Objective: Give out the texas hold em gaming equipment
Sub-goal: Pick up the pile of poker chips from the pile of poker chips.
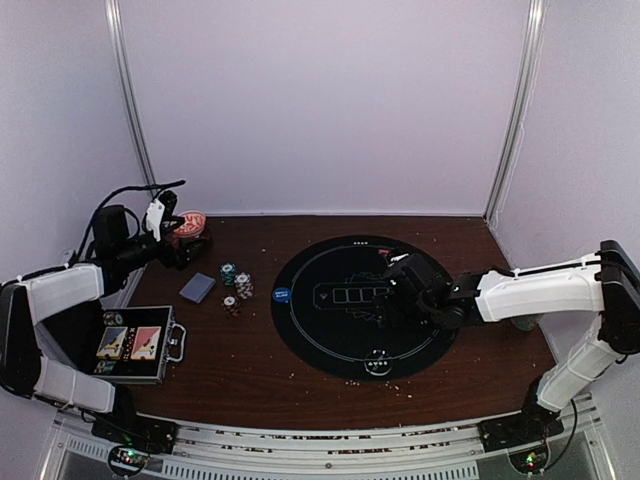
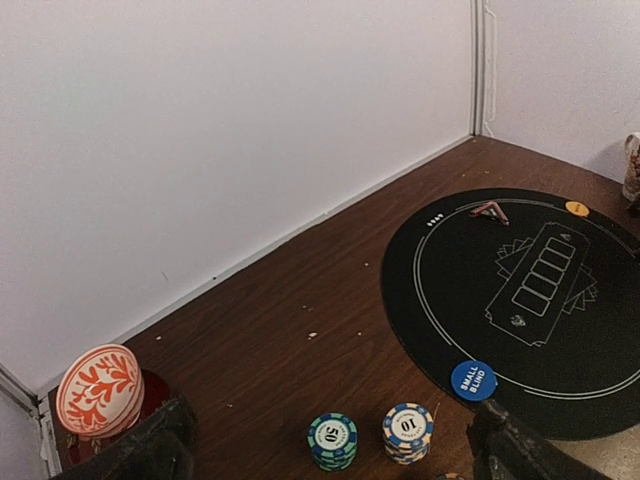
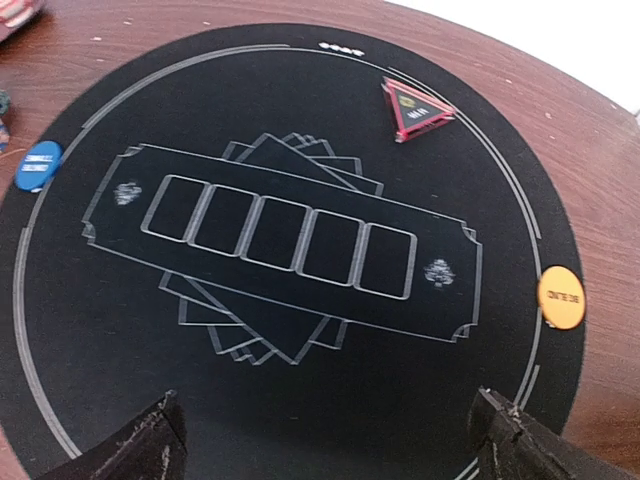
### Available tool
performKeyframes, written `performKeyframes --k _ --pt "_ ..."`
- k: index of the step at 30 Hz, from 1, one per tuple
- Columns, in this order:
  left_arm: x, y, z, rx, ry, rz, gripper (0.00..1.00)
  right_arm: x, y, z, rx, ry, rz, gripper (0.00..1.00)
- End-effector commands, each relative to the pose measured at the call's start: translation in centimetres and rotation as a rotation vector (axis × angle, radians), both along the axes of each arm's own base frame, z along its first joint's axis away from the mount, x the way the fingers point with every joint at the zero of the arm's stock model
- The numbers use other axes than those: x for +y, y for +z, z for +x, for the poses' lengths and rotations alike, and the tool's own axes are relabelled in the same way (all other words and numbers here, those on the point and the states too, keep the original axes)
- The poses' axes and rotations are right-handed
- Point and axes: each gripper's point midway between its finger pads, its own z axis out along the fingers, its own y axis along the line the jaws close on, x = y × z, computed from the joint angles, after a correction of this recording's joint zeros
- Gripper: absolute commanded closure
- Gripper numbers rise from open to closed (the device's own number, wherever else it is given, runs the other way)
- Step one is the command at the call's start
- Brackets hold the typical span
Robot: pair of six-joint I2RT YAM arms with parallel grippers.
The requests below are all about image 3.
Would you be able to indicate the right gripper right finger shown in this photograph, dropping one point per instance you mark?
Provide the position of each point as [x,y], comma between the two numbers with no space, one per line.
[510,444]

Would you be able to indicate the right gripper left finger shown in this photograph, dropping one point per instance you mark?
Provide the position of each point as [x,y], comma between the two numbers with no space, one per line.
[150,446]

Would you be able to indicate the orange big blind button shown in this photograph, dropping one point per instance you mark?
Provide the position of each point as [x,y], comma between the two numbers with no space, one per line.
[561,298]

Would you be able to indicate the blue small blind button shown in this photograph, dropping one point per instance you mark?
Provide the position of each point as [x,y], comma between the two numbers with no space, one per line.
[38,166]

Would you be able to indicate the red black all-in triangle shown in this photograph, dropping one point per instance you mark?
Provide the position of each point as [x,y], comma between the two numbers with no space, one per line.
[414,112]

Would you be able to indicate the blue white chip stack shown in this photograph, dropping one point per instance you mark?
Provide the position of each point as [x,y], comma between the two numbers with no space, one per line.
[4,137]

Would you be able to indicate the round black poker mat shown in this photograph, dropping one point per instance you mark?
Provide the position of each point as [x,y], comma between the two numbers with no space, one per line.
[234,220]

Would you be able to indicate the green white chip stack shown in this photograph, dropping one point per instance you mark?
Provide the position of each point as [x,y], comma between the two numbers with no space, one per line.
[5,102]

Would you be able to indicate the red white patterned bowl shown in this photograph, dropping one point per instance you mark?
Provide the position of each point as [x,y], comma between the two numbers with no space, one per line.
[14,14]

